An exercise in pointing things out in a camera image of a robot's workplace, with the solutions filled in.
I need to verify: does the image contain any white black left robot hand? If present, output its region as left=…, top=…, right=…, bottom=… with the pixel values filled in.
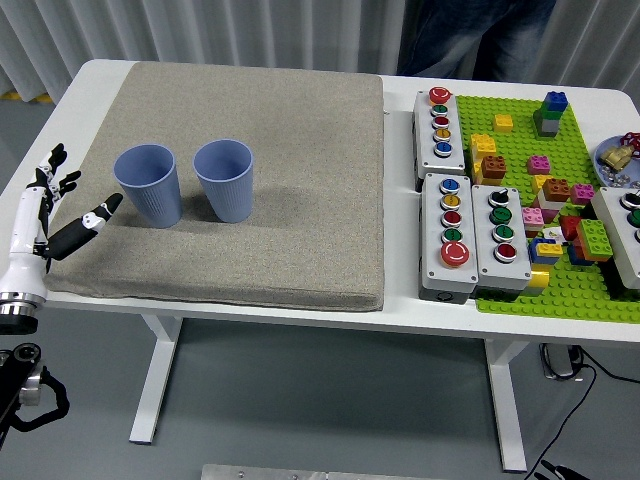
left=0, top=143, right=124, bottom=301

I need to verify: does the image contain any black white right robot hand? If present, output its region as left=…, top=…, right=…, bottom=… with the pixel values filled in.
left=532, top=459, right=586, bottom=480

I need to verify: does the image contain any blue ribbed plastic cup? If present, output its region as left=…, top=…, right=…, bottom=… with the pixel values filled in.
left=112, top=143, right=183, bottom=230
left=192, top=138, right=254, bottom=224

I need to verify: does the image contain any white table leg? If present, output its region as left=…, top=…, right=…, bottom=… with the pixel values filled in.
left=483, top=339, right=531, bottom=472
left=128, top=314, right=184, bottom=446

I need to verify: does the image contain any grey power adapter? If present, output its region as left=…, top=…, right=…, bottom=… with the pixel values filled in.
left=538, top=343, right=584, bottom=381

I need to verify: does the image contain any yellow round brick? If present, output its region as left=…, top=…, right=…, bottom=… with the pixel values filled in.
left=524, top=264, right=551, bottom=301

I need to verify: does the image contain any blue red brick stack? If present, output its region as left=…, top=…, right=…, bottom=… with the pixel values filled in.
left=566, top=238, right=591, bottom=267

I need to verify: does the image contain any blue brick with yellow top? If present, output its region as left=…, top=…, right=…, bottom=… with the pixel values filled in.
left=528, top=236, right=565, bottom=265

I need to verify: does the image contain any grey box with black selector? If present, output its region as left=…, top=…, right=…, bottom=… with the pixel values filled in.
left=470, top=183, right=533, bottom=301

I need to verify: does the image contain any green brick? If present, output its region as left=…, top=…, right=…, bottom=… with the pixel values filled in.
left=574, top=218, right=615, bottom=261

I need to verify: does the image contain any grey button box on black base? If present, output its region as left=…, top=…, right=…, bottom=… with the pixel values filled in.
left=589, top=185, right=640, bottom=296

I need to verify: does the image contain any white pink brick stack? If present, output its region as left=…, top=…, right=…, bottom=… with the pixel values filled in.
left=530, top=191, right=566, bottom=224

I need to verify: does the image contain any grey five-button box, large red mushroom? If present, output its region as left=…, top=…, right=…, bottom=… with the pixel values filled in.
left=417, top=172, right=480, bottom=304

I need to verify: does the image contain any grey-brown fabric mat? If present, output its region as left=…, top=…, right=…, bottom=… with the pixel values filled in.
left=44, top=60, right=385, bottom=312

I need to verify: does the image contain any white curtain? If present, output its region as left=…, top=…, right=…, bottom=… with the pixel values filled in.
left=0, top=0, right=640, bottom=109

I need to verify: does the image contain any brown brick on yellow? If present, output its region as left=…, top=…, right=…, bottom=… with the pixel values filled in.
left=479, top=153, right=508, bottom=187

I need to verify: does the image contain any light blue plate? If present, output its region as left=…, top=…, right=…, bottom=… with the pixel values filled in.
left=593, top=134, right=640, bottom=189

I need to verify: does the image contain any brass metal fitting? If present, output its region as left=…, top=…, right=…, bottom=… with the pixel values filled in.
left=599, top=143, right=632, bottom=168

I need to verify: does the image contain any green studded baseplate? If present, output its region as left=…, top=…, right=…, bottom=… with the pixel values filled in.
left=453, top=93, right=640, bottom=321

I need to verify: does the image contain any yellow brick stack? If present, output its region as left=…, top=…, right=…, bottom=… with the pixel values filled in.
left=468, top=132, right=497, bottom=186

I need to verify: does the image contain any grey five-button box, small red mushroom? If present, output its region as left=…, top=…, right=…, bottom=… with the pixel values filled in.
left=410, top=86, right=467, bottom=192

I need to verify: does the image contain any blue green grey brick tower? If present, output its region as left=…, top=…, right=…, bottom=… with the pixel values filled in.
left=532, top=90, right=570, bottom=139

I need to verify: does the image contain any person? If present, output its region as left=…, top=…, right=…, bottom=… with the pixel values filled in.
left=397, top=0, right=557, bottom=81

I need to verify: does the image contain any black power cable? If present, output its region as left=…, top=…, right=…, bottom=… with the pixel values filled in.
left=524, top=347, right=640, bottom=480

